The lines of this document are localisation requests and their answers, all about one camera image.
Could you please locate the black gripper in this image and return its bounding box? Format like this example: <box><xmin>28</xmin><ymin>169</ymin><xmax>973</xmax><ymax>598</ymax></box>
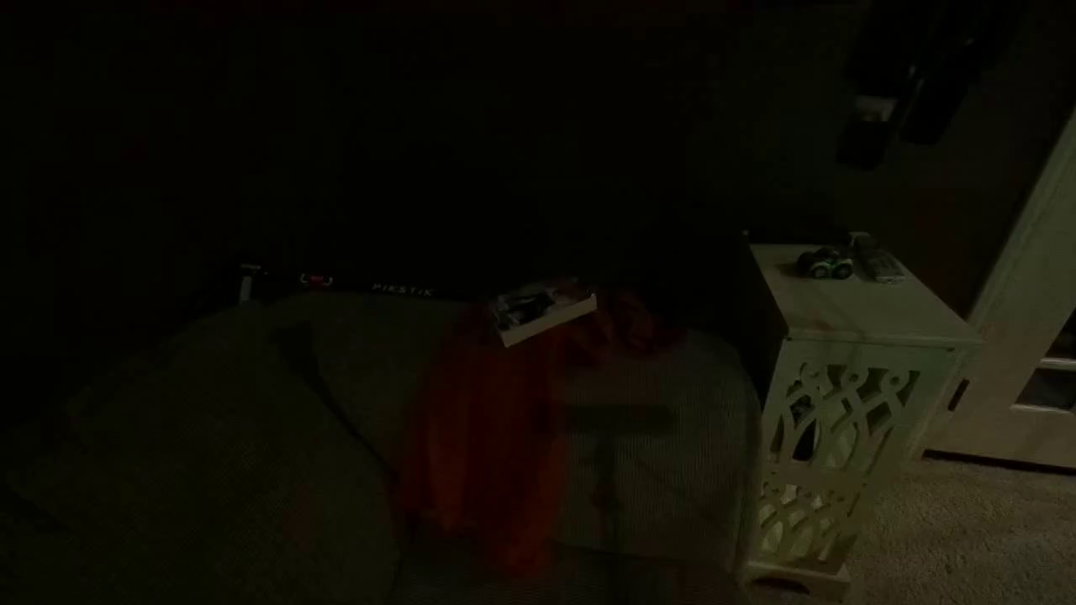
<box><xmin>836</xmin><ymin>0</ymin><xmax>1024</xmax><ymax>175</ymax></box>

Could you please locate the small green toy car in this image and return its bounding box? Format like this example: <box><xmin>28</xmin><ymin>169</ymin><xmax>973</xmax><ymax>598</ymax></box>
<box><xmin>792</xmin><ymin>245</ymin><xmax>859</xmax><ymax>283</ymax></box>

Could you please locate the white lattice side table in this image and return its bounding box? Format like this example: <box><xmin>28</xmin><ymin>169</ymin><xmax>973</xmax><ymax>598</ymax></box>
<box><xmin>736</xmin><ymin>237</ymin><xmax>988</xmax><ymax>594</ymax></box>

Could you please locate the white paperback book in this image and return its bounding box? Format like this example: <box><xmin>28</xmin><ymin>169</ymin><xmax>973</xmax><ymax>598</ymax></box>
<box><xmin>488</xmin><ymin>280</ymin><xmax>597</xmax><ymax>348</ymax></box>

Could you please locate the red blanket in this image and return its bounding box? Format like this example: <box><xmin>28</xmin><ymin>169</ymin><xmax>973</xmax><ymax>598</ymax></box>
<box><xmin>394</xmin><ymin>284</ymin><xmax>674</xmax><ymax>577</ymax></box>

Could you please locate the dark device with small lights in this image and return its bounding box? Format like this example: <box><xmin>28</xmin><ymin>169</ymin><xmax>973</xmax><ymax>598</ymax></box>
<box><xmin>291</xmin><ymin>264</ymin><xmax>442</xmax><ymax>303</ymax></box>

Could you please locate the small white bottle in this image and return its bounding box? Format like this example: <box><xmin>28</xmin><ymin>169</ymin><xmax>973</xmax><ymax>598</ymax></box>
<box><xmin>234</xmin><ymin>257</ymin><xmax>263</xmax><ymax>309</ymax></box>

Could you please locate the white door frame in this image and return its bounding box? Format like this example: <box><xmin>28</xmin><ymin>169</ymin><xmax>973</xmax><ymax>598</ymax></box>
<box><xmin>925</xmin><ymin>104</ymin><xmax>1076</xmax><ymax>474</ymax></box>

